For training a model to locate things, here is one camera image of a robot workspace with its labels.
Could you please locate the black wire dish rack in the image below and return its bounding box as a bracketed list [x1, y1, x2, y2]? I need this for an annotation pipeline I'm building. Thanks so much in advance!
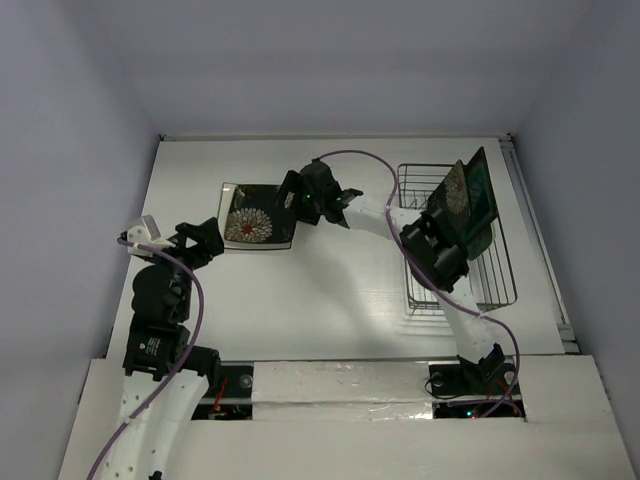
[397, 163, 517, 315]

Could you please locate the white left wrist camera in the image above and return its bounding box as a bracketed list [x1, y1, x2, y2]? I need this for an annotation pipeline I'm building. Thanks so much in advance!
[119, 215, 174, 259]

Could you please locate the silver foil covered bar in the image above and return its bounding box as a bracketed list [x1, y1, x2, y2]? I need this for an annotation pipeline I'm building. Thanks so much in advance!
[251, 361, 433, 422]

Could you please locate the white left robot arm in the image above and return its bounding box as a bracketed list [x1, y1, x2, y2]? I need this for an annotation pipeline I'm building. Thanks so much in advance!
[87, 215, 224, 479]

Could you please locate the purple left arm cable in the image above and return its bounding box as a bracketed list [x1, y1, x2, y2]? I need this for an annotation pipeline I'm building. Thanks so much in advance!
[85, 237, 206, 480]

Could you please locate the teal brown-rimmed square plate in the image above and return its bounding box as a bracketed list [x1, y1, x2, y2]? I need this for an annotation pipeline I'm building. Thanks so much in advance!
[445, 147, 499, 260]

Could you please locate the black floral square plate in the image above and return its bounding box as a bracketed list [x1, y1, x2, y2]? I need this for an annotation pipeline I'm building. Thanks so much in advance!
[222, 184, 299, 247]

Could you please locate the white black-rimmed square plate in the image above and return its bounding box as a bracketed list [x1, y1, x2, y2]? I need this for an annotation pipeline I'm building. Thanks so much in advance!
[211, 182, 297, 251]

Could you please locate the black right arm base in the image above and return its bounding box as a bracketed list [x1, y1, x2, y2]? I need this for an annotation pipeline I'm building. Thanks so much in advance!
[424, 344, 525, 420]

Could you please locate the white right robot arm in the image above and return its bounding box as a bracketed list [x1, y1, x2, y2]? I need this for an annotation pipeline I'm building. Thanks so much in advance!
[278, 149, 504, 392]

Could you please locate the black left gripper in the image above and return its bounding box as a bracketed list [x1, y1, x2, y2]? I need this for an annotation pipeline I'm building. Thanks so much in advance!
[145, 216, 223, 318]

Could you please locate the white table edge rail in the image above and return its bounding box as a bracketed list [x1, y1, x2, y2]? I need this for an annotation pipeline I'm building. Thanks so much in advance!
[159, 132, 514, 142]

